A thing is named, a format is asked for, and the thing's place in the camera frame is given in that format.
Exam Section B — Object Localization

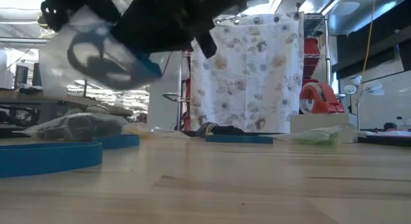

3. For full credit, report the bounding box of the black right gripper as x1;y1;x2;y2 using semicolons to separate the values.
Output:
110;0;248;60

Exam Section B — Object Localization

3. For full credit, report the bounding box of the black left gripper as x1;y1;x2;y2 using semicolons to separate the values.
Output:
40;0;121;32

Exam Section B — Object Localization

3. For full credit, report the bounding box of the grey-blue rubber band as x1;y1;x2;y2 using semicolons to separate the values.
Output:
0;142;103;178

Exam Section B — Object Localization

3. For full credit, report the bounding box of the green rubber band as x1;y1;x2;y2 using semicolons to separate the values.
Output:
293;134;340;146

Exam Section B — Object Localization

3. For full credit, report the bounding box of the black cylindrical container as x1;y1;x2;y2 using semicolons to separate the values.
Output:
14;65;29;89
31;62;43;87

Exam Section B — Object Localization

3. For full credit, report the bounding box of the white floral cloth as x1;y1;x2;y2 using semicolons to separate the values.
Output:
191;13;305;134

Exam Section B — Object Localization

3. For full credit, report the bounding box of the grey black work glove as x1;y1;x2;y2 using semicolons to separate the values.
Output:
195;122;245;137

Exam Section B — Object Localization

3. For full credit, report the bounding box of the red tape dispenser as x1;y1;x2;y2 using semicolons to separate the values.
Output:
298;82;347;115

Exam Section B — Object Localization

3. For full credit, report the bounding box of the white cardboard box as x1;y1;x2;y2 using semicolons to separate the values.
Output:
290;113;359;137

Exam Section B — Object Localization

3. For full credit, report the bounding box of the white multi-head lamp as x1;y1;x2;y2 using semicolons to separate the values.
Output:
344;74;386;122

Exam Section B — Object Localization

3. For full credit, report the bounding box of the black yellow ceiling cable reel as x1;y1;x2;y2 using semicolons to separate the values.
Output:
37;13;49;29

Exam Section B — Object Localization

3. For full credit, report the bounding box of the yellow cable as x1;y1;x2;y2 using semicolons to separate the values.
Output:
362;0;377;78

